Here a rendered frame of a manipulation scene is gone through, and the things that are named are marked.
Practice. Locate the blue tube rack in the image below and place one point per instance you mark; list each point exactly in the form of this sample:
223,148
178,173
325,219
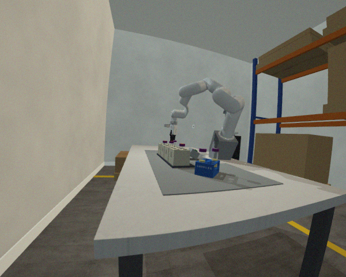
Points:
207,169

